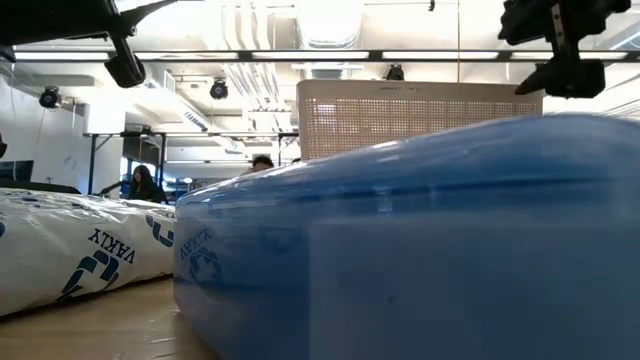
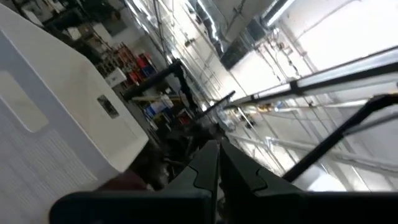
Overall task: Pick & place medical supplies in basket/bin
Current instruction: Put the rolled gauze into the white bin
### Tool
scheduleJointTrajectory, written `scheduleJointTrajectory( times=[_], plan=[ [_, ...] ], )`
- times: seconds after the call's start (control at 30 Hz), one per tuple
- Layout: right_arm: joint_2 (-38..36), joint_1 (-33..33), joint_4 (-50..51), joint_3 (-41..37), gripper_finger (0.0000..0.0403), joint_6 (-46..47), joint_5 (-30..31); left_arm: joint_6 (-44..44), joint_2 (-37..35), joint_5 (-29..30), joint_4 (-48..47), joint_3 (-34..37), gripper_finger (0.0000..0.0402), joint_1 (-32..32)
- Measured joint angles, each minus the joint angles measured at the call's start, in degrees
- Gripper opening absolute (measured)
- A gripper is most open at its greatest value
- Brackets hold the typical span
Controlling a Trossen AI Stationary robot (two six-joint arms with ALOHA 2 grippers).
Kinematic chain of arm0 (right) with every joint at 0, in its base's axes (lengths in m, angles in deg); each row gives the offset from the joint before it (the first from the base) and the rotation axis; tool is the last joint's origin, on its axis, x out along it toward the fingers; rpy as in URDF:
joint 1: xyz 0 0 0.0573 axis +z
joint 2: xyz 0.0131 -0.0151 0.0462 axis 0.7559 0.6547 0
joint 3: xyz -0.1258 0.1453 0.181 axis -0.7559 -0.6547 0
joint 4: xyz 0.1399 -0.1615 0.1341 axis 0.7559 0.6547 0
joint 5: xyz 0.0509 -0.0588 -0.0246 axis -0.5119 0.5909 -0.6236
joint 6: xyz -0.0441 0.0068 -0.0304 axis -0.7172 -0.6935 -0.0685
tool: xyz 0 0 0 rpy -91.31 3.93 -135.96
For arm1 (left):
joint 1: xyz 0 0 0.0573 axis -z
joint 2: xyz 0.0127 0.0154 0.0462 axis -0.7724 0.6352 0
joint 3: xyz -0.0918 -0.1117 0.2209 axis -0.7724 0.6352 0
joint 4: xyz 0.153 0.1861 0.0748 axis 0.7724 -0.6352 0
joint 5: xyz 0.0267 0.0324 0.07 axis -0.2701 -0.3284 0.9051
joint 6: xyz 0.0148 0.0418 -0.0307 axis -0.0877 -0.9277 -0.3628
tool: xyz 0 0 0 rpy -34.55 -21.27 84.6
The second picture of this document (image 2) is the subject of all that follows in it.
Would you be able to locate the white plastic bin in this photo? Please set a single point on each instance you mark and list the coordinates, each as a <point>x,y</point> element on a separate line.
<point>62,102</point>

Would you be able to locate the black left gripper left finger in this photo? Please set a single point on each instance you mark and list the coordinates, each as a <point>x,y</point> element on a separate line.
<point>203,174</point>

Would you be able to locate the shelf with red items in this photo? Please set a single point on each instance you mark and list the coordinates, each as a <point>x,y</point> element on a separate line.
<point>136,63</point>

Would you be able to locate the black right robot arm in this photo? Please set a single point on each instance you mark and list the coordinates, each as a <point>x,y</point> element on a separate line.
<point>155,79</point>

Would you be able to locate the white cardboard box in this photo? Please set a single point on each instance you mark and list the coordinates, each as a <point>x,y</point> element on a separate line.
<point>115,77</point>

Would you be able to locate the aluminium frame beam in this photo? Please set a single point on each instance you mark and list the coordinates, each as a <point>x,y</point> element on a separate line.
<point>342,76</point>

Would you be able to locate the short black frame bar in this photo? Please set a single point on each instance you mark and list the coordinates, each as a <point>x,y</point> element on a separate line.
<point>217,104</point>

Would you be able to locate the blue storage crate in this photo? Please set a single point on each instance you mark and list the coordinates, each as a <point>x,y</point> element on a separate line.
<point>155,109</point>

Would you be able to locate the black diagonal frame strut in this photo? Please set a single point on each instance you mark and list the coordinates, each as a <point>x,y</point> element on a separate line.
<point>335,137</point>

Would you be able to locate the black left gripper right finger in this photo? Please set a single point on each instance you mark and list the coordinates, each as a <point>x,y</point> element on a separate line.
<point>239,177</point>

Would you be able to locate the silver ventilation duct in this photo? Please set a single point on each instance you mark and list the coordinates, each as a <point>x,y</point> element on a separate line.
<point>211,25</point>

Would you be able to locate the dark label sticker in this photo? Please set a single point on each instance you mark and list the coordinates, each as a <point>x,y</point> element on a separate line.
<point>108,106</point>

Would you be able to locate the ceiling light fixture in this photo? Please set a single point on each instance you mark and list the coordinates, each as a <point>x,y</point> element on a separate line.
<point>275,12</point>

